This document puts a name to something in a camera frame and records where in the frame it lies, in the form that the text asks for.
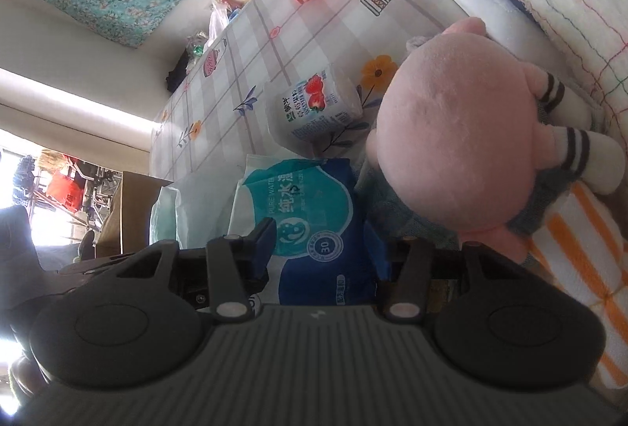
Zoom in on teal checkered cloth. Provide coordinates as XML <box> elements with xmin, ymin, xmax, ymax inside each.
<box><xmin>353</xmin><ymin>151</ymin><xmax>575</xmax><ymax>250</ymax></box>

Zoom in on brown cardboard box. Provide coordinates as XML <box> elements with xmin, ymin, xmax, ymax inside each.
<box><xmin>95</xmin><ymin>171</ymin><xmax>175</xmax><ymax>260</ymax></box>

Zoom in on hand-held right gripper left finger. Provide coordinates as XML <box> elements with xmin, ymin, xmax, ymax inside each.
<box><xmin>115</xmin><ymin>217</ymin><xmax>278</xmax><ymax>321</ymax></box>

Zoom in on red plastic bag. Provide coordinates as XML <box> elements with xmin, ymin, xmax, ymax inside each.
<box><xmin>46</xmin><ymin>171</ymin><xmax>84</xmax><ymax>211</ymax></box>

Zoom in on orange striped towel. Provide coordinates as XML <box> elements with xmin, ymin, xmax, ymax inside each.
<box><xmin>522</xmin><ymin>183</ymin><xmax>628</xmax><ymax>400</ymax></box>

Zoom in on pink plush toy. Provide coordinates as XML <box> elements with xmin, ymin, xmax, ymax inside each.
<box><xmin>365</xmin><ymin>16</ymin><xmax>620</xmax><ymax>267</ymax></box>

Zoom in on blue white wet wipes pack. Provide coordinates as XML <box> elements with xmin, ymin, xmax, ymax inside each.
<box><xmin>228</xmin><ymin>154</ymin><xmax>393</xmax><ymax>309</ymax></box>

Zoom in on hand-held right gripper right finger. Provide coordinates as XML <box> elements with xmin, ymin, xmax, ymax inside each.
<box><xmin>365</xmin><ymin>222</ymin><xmax>535</xmax><ymax>320</ymax></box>

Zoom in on small white plastic bag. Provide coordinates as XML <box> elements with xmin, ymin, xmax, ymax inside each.
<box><xmin>208</xmin><ymin>0</ymin><xmax>241</xmax><ymax>51</ymax></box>

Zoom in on strawberry milk carton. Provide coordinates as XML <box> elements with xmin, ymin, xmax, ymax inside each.
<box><xmin>264</xmin><ymin>67</ymin><xmax>364</xmax><ymax>145</ymax></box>

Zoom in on dark cloth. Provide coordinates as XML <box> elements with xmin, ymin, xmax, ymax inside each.
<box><xmin>166</xmin><ymin>46</ymin><xmax>197</xmax><ymax>91</ymax></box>

